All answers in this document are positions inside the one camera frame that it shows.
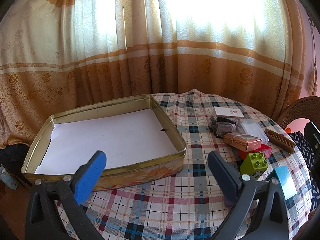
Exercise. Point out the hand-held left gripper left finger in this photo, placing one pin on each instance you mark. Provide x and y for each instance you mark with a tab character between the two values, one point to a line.
91	177

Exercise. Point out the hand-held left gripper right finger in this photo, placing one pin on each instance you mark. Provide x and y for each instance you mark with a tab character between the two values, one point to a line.
225	180

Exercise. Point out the green building block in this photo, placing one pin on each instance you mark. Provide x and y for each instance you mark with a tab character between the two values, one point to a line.
252	165

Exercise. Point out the brown plastic comb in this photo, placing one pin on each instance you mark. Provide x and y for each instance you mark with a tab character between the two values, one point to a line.
280	141

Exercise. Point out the copper metal case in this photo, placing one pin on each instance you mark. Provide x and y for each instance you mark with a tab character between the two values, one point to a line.
241	141

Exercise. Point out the gold rectangular tin box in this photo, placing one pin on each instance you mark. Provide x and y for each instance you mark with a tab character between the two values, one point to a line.
140	172

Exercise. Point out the red building block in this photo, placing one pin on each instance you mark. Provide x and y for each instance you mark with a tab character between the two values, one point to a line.
265	151

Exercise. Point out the grey lace cloth pouch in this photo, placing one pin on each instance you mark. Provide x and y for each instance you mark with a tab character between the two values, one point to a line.
225	128

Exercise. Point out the teal blue building block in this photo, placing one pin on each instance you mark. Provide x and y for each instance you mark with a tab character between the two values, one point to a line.
285	180

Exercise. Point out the clear plastic box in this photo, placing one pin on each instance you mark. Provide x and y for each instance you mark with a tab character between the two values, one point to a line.
252	128

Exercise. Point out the white box with red seal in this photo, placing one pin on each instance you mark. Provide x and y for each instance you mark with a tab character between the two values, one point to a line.
228	112

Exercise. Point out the navy patterned cushion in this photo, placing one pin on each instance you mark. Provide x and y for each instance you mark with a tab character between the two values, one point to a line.
303	152

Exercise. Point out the orange object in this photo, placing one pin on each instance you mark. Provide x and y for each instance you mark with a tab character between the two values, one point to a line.
288	130

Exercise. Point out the brown wicker chair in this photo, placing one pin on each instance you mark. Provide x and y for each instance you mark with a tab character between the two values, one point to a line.
292	110

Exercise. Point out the white paper liner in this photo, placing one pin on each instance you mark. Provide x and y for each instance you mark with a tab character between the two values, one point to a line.
105	135

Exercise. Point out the black cloth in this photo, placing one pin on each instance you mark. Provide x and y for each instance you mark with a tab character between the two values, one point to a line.
12	157

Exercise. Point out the light blue patterned cup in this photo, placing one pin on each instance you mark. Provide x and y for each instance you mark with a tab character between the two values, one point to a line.
8	180

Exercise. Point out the beige and orange floral curtain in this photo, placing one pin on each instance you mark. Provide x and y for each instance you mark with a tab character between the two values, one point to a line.
150	67

